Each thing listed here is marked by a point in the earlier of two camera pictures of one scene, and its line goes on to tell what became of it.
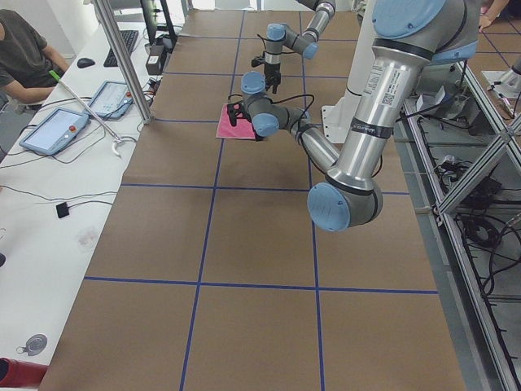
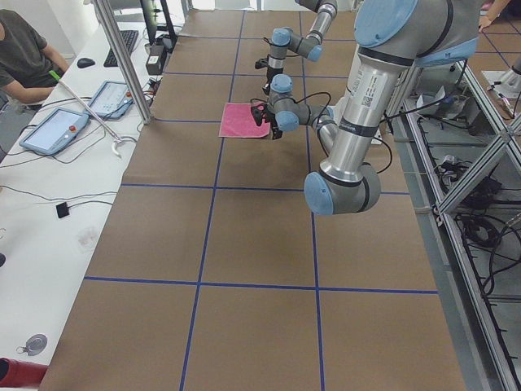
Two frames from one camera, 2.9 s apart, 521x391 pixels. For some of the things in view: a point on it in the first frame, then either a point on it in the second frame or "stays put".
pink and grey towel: (242, 128) stays put
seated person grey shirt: (26, 60) stays put
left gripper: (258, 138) -> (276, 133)
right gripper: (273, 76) stays put
